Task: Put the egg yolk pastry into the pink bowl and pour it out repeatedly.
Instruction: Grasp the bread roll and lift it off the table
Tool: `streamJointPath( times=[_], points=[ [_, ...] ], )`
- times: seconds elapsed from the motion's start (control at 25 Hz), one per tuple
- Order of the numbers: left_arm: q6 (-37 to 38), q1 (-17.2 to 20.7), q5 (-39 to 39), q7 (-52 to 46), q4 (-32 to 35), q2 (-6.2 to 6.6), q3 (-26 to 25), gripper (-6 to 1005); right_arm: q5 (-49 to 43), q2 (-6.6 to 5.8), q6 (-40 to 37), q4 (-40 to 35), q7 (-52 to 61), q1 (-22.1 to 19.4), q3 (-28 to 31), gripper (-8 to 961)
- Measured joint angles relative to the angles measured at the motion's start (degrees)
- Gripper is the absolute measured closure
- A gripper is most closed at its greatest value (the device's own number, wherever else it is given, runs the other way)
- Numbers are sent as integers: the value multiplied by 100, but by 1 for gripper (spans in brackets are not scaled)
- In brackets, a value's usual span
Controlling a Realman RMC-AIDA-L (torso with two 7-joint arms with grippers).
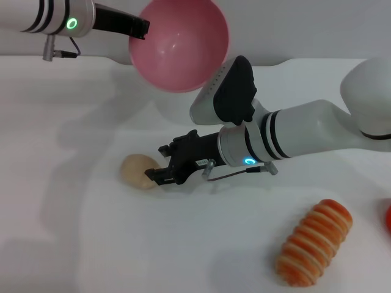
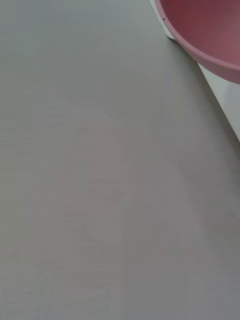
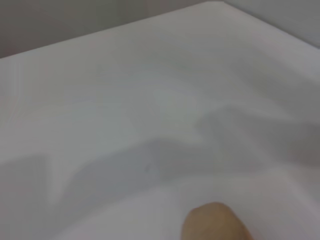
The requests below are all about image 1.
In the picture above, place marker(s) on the beige toy potato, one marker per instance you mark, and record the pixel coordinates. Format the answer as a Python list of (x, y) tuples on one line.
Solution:
[(134, 171)]

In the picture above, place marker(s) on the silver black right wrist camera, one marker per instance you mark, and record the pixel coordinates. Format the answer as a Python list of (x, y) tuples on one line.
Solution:
[(235, 91)]

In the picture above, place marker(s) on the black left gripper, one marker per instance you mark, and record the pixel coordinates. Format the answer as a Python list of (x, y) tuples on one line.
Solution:
[(116, 21)]

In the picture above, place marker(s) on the red round object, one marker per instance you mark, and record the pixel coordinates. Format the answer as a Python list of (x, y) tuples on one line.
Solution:
[(388, 216)]

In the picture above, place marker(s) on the orange striped bread loaf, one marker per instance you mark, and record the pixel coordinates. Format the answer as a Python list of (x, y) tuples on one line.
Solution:
[(314, 242)]

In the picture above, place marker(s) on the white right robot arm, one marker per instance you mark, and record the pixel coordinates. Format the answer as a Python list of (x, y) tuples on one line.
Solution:
[(305, 128)]

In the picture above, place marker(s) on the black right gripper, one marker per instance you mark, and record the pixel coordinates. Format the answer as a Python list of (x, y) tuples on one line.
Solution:
[(195, 151)]

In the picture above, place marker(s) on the pink bowl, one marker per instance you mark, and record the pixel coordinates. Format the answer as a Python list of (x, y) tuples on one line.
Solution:
[(183, 58)]

